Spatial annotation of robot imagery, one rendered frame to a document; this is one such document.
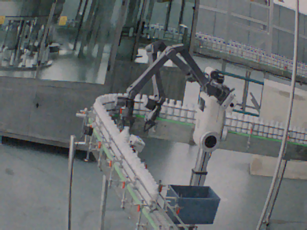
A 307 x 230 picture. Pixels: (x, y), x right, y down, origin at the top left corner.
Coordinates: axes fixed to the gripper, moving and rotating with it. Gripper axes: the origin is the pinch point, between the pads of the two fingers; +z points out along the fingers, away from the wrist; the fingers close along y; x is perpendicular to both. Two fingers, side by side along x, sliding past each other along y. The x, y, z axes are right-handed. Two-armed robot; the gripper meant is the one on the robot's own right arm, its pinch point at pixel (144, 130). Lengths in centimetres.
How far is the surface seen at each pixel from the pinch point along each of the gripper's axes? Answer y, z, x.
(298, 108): -290, -79, 268
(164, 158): -363, 68, 155
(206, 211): 81, 21, 42
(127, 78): -491, 15, 101
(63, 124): -302, 78, 9
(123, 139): 30.5, 7.6, -19.9
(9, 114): -302, 103, -66
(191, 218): 81, 30, 35
